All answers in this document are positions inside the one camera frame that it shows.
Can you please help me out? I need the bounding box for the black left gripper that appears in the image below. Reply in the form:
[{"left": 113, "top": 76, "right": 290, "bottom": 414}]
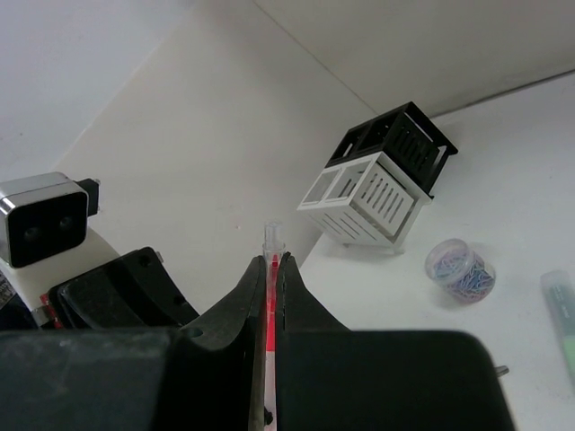
[{"left": 0, "top": 245, "right": 201, "bottom": 333}]

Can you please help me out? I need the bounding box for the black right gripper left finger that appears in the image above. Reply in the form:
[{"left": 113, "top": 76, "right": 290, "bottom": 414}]
[{"left": 182, "top": 256, "right": 265, "bottom": 430}]

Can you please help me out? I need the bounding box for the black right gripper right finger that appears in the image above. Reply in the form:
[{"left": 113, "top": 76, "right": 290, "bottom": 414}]
[{"left": 275, "top": 253, "right": 349, "bottom": 430}]

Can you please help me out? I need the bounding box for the red pen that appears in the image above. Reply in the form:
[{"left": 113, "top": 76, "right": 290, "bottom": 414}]
[{"left": 262, "top": 221, "right": 286, "bottom": 430}]

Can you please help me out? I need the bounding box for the white slotted organizer box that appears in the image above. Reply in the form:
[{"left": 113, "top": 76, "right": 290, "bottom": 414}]
[{"left": 297, "top": 152, "right": 432, "bottom": 254}]

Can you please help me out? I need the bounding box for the black slotted organizer box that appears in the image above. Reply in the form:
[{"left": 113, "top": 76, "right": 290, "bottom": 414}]
[{"left": 326, "top": 101, "right": 458, "bottom": 194}]

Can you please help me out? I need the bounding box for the green highlighter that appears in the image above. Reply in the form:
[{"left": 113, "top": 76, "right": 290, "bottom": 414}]
[{"left": 540, "top": 270, "right": 574, "bottom": 384}]

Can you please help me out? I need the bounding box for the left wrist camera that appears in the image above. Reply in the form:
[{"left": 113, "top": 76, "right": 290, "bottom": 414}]
[{"left": 1, "top": 172, "right": 100, "bottom": 268}]

